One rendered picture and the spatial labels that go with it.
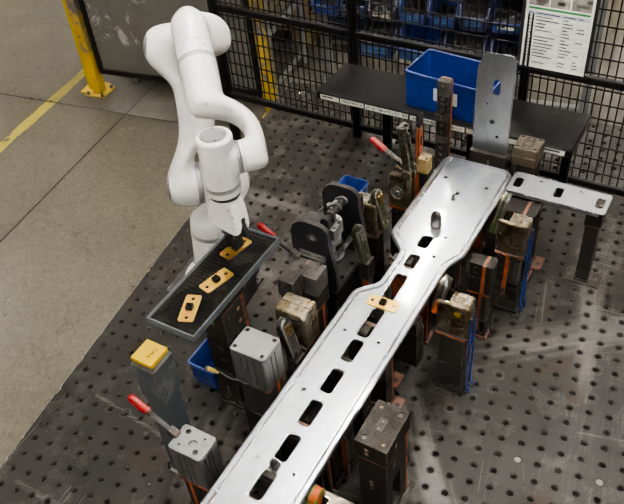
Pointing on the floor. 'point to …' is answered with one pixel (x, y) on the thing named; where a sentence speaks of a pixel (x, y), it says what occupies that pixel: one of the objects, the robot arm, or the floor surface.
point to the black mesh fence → (411, 62)
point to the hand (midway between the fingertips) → (234, 240)
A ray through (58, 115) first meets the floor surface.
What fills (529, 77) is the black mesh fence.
